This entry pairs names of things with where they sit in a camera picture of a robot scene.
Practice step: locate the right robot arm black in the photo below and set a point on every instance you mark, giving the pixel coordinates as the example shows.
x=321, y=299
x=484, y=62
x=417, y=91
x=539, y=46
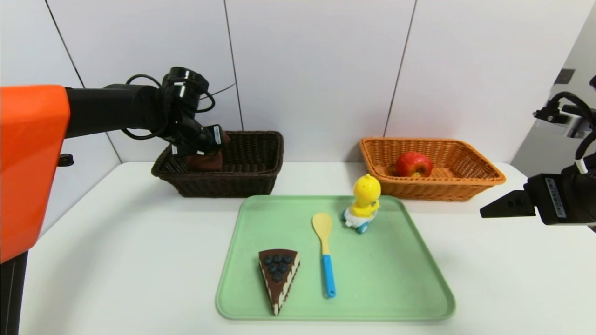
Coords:
x=582, y=204

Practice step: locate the brown cloth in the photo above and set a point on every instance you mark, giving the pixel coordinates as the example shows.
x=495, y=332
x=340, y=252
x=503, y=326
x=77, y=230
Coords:
x=207, y=163

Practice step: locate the light green plastic tray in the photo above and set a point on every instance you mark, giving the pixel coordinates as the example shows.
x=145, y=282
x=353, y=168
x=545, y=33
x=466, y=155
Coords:
x=386, y=288

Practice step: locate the dark brown wicker basket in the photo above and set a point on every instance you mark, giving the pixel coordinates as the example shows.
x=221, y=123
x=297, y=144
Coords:
x=242, y=184

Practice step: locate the orange wicker basket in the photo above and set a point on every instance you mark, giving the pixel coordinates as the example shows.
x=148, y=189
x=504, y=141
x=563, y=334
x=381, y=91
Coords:
x=428, y=188

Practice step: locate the yellow duck toy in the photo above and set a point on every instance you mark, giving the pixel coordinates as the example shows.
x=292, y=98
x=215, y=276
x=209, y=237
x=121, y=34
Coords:
x=365, y=193

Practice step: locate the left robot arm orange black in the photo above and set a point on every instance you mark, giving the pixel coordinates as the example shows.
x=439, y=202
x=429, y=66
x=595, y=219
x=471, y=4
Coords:
x=32, y=163

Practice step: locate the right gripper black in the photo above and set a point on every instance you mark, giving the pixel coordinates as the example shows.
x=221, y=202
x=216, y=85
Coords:
x=549, y=203

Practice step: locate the thin black zip tie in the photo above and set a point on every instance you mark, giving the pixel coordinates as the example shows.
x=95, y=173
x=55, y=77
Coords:
x=223, y=89

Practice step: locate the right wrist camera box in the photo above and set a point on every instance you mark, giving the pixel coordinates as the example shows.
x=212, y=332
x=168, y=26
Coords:
x=575, y=125

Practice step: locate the chocolate blueberry cake slice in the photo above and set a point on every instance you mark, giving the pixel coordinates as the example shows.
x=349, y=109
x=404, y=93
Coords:
x=278, y=281

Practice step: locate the red apple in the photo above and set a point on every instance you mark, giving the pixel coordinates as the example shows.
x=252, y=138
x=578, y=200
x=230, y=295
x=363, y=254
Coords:
x=413, y=165

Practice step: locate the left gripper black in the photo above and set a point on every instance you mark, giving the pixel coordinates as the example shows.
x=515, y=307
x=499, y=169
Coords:
x=212, y=138

